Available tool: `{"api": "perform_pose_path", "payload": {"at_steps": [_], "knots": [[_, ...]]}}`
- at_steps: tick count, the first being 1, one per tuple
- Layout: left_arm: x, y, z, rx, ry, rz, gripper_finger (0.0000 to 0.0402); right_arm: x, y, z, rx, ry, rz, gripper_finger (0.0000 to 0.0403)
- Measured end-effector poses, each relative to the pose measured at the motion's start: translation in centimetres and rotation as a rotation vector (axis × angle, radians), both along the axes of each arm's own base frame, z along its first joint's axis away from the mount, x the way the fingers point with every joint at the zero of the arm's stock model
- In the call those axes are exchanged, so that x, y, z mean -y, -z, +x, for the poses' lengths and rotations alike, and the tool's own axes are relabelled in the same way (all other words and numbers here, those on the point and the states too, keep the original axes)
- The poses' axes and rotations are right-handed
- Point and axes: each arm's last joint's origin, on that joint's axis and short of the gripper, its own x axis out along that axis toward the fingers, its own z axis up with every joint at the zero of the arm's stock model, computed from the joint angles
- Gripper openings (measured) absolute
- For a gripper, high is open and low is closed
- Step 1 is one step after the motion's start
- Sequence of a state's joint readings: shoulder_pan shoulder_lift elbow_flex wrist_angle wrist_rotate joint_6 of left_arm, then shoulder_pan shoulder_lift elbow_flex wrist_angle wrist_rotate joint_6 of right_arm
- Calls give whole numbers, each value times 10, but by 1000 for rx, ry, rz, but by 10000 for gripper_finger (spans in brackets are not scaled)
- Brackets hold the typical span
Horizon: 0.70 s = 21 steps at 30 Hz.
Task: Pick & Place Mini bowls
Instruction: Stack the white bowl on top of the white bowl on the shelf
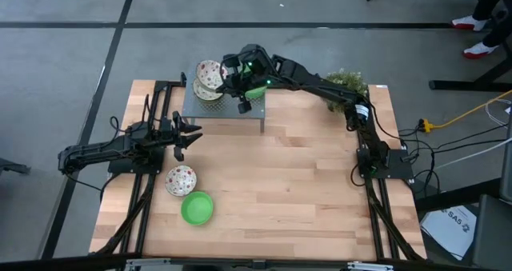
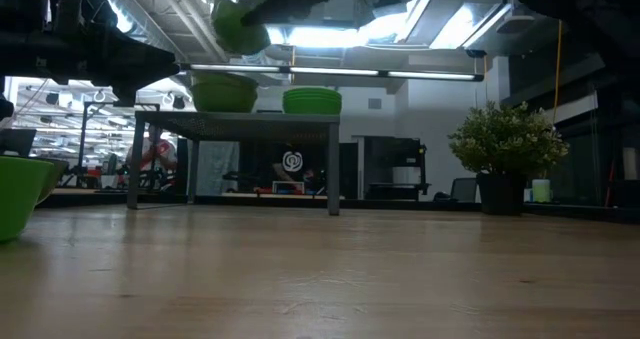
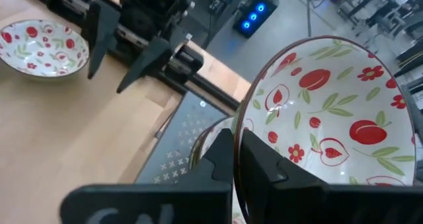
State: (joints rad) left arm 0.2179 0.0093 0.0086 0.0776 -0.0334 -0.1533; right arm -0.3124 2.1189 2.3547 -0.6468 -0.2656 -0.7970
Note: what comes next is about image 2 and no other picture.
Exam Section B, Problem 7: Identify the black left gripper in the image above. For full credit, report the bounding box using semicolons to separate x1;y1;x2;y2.
49;26;180;108

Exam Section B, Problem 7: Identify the olive green bowl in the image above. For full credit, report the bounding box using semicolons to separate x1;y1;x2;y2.
210;0;272;56

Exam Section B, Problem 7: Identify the long light bar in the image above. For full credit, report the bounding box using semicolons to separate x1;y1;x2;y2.
177;62;486;83

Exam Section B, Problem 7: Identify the person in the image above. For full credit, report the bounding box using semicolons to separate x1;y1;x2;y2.
247;143;329;196
124;125;179;189

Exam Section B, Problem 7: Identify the grey perforated metal shelf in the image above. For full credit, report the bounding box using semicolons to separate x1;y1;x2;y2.
126;110;341;217

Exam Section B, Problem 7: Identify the white cloth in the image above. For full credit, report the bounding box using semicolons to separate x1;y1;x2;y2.
194;139;240;195

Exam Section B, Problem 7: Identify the dark computer monitor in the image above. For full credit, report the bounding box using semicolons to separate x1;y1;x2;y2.
0;127;38;156

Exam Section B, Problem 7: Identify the grey office chair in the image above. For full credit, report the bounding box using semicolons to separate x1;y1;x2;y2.
432;177;479;203

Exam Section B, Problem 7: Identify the small potted green plant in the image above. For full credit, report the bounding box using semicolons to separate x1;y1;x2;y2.
448;100;570;216

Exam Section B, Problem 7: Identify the pale green cup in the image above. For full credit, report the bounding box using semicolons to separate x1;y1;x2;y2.
531;178;552;204

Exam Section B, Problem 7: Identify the yellow extension cable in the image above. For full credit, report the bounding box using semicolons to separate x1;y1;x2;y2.
551;18;565;125

